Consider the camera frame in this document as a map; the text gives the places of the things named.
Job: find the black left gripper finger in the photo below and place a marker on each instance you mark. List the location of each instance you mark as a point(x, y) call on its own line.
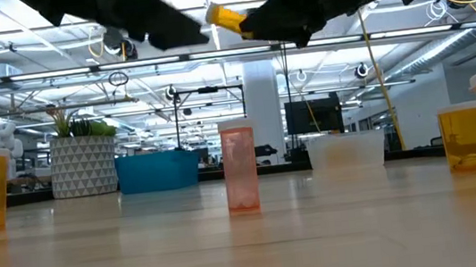
point(178, 42)
point(167, 22)

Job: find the black camera rig frame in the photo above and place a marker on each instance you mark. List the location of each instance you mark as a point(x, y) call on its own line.
point(208, 89)

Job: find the blue plastic bin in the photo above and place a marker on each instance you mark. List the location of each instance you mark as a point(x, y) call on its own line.
point(157, 172)

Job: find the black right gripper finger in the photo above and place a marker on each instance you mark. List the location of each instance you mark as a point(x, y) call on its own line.
point(290, 4)
point(276, 32)

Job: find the small orange pill bottle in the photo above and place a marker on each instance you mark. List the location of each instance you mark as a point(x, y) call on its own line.
point(227, 18)

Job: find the small pink pill bottle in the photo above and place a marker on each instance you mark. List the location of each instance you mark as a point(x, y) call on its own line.
point(240, 169)

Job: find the clear plastic bin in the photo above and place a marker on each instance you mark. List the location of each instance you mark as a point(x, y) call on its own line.
point(370, 150)

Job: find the succulent in white patterned pot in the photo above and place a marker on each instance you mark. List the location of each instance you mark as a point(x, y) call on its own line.
point(83, 166)

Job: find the white round pillar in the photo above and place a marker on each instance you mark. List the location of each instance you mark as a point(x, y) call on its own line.
point(264, 112)

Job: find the black monitor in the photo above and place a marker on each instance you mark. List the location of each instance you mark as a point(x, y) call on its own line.
point(314, 116)

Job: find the white humanoid robot figure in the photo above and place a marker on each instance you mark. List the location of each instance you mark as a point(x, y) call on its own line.
point(6, 133)

